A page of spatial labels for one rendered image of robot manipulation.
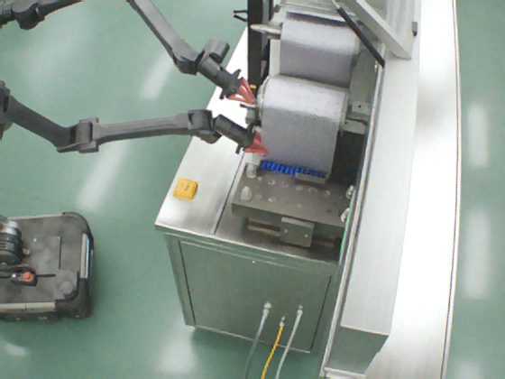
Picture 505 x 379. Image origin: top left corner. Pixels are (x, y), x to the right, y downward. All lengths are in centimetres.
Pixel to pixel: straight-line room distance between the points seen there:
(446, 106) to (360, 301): 81
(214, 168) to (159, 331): 98
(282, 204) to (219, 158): 39
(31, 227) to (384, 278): 220
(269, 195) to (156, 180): 149
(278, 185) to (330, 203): 18
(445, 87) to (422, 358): 82
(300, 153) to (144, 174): 157
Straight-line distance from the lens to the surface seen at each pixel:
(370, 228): 96
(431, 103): 155
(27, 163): 350
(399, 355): 110
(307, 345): 242
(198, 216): 189
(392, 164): 106
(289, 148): 179
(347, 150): 186
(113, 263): 290
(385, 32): 128
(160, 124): 175
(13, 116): 166
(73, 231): 277
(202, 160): 204
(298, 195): 178
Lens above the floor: 243
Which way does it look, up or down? 52 degrees down
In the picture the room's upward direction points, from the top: 1 degrees clockwise
